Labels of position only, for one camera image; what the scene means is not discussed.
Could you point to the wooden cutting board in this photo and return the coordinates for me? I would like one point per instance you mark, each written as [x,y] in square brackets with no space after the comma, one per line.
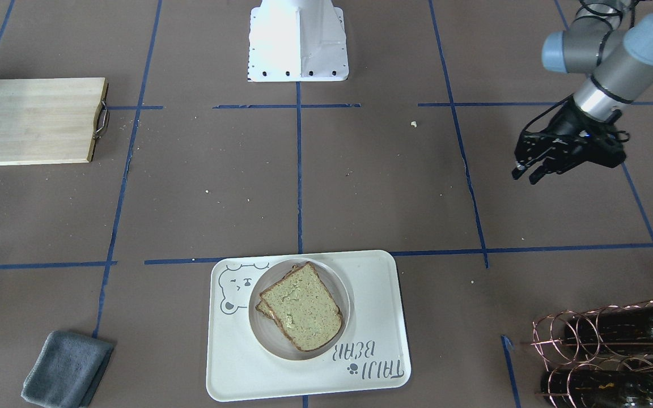
[51,120]

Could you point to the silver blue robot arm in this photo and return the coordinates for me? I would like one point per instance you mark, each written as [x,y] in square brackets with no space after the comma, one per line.
[619,68]

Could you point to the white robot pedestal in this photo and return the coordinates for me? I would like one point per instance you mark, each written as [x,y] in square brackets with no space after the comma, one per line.
[291,41]

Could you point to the copper wire bottle rack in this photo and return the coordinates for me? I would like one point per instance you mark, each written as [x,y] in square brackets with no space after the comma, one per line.
[548,341]

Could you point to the grey folded cloth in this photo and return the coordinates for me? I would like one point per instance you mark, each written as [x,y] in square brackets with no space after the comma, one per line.
[68,370]

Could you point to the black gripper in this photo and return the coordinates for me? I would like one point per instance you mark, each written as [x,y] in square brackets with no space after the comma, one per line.
[563,122]

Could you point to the white round plate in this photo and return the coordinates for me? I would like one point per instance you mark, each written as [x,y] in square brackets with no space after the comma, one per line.
[268,334]

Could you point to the dark wine bottle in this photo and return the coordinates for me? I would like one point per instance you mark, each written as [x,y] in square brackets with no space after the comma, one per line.
[597,388]
[624,332]

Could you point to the cream bear tray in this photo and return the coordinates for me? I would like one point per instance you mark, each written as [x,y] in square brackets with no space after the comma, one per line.
[373,352]

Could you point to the bread slice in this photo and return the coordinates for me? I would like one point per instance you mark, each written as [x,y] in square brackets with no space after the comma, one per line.
[317,319]
[286,296]

